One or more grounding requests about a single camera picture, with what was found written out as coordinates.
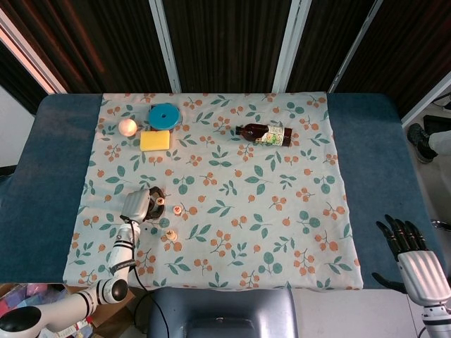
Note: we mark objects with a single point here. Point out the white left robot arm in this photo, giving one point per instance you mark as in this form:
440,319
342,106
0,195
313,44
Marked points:
121,257

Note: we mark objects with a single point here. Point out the white partition frame post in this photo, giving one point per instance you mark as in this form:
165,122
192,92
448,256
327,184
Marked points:
350,45
291,45
165,45
423,104
46,75

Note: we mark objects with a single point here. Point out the brown drink bottle green label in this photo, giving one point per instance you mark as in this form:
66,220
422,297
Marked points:
253,132

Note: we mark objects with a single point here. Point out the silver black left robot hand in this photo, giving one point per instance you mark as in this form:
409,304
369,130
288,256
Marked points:
135,207

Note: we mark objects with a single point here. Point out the floral leaf fruit tablecloth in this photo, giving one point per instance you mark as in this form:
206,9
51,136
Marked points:
225,218

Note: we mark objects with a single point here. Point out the black sneaker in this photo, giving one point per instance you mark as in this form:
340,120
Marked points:
419,141

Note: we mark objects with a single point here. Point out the blue round lidded container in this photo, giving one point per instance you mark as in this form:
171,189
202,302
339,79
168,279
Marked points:
163,116

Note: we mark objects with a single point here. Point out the black flat floor item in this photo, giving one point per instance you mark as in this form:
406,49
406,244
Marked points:
437,123

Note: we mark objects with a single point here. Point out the grey blue robot torso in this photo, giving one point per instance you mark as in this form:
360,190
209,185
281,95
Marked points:
218,306

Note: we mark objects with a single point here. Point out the chrome metal base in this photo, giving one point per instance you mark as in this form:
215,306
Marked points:
442,224

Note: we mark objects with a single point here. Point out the white pinkish ball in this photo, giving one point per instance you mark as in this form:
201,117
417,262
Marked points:
127,127

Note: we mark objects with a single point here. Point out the light trouser leg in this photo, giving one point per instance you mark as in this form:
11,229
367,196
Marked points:
440,142

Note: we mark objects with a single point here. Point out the yellow sponge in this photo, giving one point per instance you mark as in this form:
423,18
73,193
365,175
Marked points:
155,141

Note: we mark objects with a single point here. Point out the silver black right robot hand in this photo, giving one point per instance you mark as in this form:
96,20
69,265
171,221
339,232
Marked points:
421,274

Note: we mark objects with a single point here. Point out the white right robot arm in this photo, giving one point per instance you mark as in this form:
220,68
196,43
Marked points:
437,322

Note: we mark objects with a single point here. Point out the multicoloured patchwork item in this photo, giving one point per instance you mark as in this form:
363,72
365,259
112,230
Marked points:
31,294

